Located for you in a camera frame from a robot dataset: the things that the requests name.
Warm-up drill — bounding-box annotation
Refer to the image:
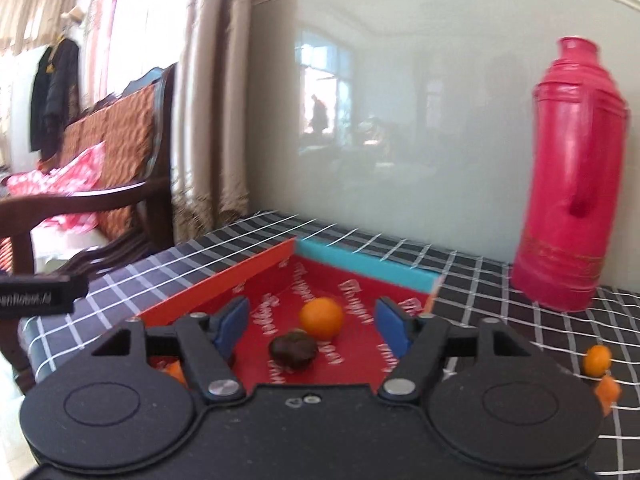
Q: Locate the carrot chunk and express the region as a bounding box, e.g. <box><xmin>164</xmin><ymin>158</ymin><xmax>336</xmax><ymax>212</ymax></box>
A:
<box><xmin>594</xmin><ymin>374</ymin><xmax>622</xmax><ymax>417</ymax></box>
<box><xmin>162</xmin><ymin>361</ymin><xmax>188</xmax><ymax>387</ymax></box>

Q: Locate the dark dried fruit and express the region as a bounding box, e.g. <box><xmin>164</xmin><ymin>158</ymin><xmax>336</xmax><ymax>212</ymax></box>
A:
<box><xmin>268</xmin><ymin>330</ymin><xmax>319</xmax><ymax>370</ymax></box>

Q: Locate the small orange mid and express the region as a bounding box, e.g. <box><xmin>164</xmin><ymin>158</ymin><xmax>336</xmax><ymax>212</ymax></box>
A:
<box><xmin>298</xmin><ymin>297</ymin><xmax>345</xmax><ymax>341</ymax></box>

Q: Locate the small orange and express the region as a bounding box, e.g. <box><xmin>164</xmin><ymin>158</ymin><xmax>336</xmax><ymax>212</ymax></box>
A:
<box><xmin>582</xmin><ymin>344</ymin><xmax>612</xmax><ymax>378</ymax></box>

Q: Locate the dark wooden armchair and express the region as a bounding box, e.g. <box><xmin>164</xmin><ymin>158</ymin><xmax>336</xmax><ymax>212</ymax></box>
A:
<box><xmin>0</xmin><ymin>63</ymin><xmax>177</xmax><ymax>396</ymax></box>

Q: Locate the colourful cardboard box tray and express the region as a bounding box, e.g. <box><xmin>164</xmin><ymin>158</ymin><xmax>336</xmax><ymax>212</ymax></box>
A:
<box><xmin>141</xmin><ymin>238</ymin><xmax>442</xmax><ymax>390</ymax></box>

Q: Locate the pink plastic bag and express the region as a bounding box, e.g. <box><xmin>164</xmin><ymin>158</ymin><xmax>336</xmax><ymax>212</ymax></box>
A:
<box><xmin>3</xmin><ymin>142</ymin><xmax>105</xmax><ymax>233</ymax></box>

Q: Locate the beige lace curtain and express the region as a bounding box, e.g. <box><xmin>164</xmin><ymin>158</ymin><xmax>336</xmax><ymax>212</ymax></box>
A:
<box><xmin>171</xmin><ymin>0</ymin><xmax>252</xmax><ymax>243</ymax></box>

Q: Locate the black white grid tablecloth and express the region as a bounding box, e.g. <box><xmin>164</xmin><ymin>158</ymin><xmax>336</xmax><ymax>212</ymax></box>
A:
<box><xmin>18</xmin><ymin>211</ymin><xmax>639</xmax><ymax>479</ymax></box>

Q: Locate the dark hanging coat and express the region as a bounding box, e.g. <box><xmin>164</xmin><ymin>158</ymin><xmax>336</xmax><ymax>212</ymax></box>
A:
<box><xmin>29</xmin><ymin>35</ymin><xmax>79</xmax><ymax>169</ymax></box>

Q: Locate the red thermos flask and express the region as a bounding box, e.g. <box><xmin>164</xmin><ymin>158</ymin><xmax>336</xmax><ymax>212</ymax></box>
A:
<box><xmin>511</xmin><ymin>37</ymin><xmax>629</xmax><ymax>312</ymax></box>

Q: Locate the straw hat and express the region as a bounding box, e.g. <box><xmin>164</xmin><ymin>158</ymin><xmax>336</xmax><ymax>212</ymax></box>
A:
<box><xmin>61</xmin><ymin>6</ymin><xmax>86</xmax><ymax>25</ymax></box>

